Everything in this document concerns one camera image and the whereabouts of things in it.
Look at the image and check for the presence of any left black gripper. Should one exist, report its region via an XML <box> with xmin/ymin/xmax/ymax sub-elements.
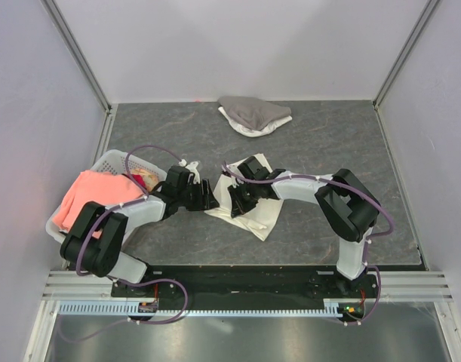
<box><xmin>177</xmin><ymin>179</ymin><xmax>220</xmax><ymax>212</ymax></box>

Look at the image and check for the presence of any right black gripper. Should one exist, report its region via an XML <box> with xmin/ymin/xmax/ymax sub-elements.
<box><xmin>228</xmin><ymin>180</ymin><xmax>260</xmax><ymax>218</ymax></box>

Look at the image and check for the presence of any white cloth napkin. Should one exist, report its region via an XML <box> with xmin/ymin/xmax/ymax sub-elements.
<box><xmin>206</xmin><ymin>174</ymin><xmax>284</xmax><ymax>241</ymax></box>

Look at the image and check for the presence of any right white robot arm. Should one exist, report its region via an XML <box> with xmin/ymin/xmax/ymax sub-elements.
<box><xmin>223</xmin><ymin>156</ymin><xmax>380</xmax><ymax>297</ymax></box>

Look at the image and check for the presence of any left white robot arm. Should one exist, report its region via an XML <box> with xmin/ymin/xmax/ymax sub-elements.
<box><xmin>60</xmin><ymin>165</ymin><xmax>220</xmax><ymax>296</ymax></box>

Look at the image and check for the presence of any red item in basket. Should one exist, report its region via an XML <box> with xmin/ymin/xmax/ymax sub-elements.
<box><xmin>130</xmin><ymin>168</ymin><xmax>159</xmax><ymax>192</ymax></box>

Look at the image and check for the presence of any white folded cloth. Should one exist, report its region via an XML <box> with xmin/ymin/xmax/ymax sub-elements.
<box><xmin>218</xmin><ymin>107</ymin><xmax>294</xmax><ymax>137</ymax></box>

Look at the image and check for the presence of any grey folded cloth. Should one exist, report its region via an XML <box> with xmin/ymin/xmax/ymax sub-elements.
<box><xmin>218</xmin><ymin>96</ymin><xmax>291</xmax><ymax>130</ymax></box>

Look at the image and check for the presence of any white plastic basket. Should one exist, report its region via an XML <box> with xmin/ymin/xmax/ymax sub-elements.
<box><xmin>45</xmin><ymin>149</ymin><xmax>167</xmax><ymax>244</ymax></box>

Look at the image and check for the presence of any pink cloth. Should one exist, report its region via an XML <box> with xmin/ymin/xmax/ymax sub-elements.
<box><xmin>52</xmin><ymin>170</ymin><xmax>143</xmax><ymax>232</ymax></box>

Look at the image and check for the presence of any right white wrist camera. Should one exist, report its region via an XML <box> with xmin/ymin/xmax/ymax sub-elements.
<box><xmin>230</xmin><ymin>176</ymin><xmax>244</xmax><ymax>188</ymax></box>

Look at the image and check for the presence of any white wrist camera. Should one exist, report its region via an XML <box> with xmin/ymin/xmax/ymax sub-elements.
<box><xmin>178</xmin><ymin>159</ymin><xmax>201</xmax><ymax>184</ymax></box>
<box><xmin>230</xmin><ymin>176</ymin><xmax>244</xmax><ymax>188</ymax></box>

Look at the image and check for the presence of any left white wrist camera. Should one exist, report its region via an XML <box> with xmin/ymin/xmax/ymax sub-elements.
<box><xmin>178</xmin><ymin>159</ymin><xmax>201</xmax><ymax>184</ymax></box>

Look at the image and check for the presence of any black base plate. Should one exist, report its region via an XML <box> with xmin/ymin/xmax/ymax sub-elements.
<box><xmin>111</xmin><ymin>265</ymin><xmax>378</xmax><ymax>311</ymax></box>

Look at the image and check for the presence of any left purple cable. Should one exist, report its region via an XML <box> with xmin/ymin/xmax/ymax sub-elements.
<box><xmin>75</xmin><ymin>145</ymin><xmax>189</xmax><ymax>278</ymax></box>

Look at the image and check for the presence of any purple cable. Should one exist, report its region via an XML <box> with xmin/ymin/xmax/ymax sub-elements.
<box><xmin>222</xmin><ymin>161</ymin><xmax>396</xmax><ymax>329</ymax></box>
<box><xmin>75</xmin><ymin>145</ymin><xmax>189</xmax><ymax>278</ymax></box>

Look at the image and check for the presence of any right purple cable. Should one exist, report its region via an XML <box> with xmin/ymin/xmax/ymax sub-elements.
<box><xmin>222</xmin><ymin>161</ymin><xmax>396</xmax><ymax>329</ymax></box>

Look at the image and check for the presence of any white cable duct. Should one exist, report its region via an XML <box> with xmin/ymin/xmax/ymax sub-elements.
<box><xmin>58</xmin><ymin>298</ymin><xmax>343</xmax><ymax>318</ymax></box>

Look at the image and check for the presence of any left aluminium frame post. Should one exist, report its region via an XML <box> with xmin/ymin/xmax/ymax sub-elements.
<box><xmin>41</xmin><ymin>0</ymin><xmax>112</xmax><ymax>113</ymax></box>

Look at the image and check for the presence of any aluminium frame post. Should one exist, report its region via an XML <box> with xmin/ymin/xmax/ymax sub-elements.
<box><xmin>372</xmin><ymin>0</ymin><xmax>441</xmax><ymax>111</ymax></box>
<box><xmin>41</xmin><ymin>0</ymin><xmax>112</xmax><ymax>113</ymax></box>

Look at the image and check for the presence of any right aluminium frame post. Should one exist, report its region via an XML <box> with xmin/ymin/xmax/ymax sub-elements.
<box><xmin>372</xmin><ymin>0</ymin><xmax>441</xmax><ymax>111</ymax></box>

